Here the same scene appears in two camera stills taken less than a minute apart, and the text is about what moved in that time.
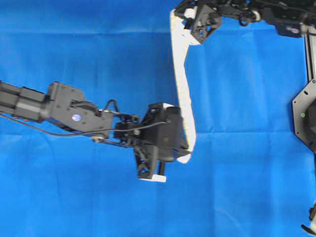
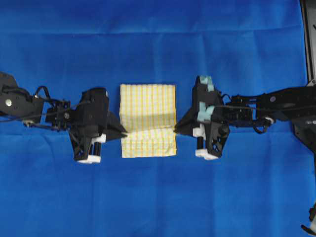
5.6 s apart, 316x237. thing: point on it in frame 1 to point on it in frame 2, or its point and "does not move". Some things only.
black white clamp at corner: x=312 y=215 does not move
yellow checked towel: x=181 y=39 to x=147 y=112
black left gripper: x=162 y=139 to x=92 y=125
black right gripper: x=207 y=19 to x=204 y=120
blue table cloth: x=249 y=176 does not move
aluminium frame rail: x=310 y=55 does not move
